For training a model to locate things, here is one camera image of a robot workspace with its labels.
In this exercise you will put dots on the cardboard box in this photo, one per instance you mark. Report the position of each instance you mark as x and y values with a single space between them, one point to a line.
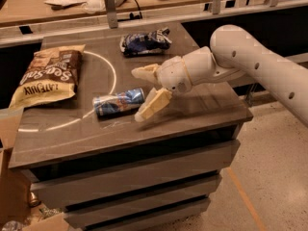
18 209

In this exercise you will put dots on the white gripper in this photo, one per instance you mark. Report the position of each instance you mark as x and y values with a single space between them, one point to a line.
172 73

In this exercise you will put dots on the grey drawer cabinet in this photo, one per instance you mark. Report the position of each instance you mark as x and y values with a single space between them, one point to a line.
112 173

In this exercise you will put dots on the grey metal post left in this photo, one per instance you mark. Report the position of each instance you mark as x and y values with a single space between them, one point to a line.
110 7

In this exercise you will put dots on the brown sea salt chip bag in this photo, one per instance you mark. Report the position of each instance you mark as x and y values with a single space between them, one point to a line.
52 75

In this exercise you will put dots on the blue chip bag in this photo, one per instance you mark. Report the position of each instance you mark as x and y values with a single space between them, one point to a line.
155 42

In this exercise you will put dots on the redbull can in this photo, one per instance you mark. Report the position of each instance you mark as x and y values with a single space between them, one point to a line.
118 102

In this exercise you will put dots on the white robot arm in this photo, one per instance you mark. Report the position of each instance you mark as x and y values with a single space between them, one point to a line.
232 53

